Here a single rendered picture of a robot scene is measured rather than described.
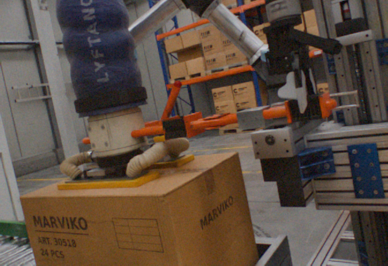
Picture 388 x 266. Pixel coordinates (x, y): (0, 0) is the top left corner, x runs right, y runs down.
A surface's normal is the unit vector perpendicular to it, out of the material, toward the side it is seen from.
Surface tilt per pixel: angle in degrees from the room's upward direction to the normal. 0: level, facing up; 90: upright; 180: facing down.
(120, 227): 90
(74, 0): 78
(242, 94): 92
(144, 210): 90
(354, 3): 90
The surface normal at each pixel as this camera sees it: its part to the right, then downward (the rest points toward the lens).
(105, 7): 0.58, -0.19
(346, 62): -0.57, 0.17
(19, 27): 0.80, -0.12
